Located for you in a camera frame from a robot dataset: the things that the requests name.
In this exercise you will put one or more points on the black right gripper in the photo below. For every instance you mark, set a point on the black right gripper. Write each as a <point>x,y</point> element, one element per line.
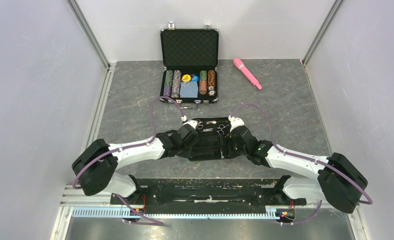
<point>230,152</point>

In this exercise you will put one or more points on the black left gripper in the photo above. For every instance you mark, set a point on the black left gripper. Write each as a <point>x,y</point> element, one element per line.
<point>184,154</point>

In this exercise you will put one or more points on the silver scissors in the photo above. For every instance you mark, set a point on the silver scissors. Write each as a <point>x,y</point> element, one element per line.
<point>201,124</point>

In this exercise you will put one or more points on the purple handled scissors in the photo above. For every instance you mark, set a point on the purple handled scissors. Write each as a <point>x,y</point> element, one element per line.
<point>220,130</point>

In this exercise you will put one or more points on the black zippered tool pouch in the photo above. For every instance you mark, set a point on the black zippered tool pouch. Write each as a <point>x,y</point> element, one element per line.
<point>210,145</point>

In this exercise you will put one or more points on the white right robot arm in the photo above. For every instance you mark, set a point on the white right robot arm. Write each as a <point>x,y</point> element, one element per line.
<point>328,178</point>

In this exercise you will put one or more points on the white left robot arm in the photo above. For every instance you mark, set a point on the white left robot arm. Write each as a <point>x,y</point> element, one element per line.
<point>96,168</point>

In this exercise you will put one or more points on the blue playing card deck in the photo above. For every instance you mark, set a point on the blue playing card deck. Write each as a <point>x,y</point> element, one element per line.
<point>189,89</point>

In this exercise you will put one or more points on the purple grey chip stack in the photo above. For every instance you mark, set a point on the purple grey chip stack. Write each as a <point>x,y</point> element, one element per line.
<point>176,84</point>

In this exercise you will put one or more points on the brown orange chip stack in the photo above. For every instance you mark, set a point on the brown orange chip stack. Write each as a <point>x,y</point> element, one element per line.
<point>211,82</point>

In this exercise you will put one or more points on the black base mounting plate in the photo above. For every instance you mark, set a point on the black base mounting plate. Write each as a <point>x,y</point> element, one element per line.
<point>211,195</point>

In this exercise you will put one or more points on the yellow dealer button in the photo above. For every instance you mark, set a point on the yellow dealer button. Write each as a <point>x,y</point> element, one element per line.
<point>186,78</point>

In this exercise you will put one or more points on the blue dealer button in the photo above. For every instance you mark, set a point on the blue dealer button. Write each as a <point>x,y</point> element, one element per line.
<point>195,78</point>

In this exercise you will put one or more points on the purple green chip stack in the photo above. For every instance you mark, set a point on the purple green chip stack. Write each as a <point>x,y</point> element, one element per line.
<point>167,89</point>

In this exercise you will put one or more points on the green orange chip stack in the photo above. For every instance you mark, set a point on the green orange chip stack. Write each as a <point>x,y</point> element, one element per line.
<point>203,82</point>

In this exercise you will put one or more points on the black poker chip case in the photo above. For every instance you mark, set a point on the black poker chip case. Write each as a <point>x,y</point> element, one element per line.
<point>190,50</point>

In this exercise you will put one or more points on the pink wand massager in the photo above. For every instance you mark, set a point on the pink wand massager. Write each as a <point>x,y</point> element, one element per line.
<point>244,70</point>

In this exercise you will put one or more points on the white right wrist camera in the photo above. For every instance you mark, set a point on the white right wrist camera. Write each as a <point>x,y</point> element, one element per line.
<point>235,122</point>

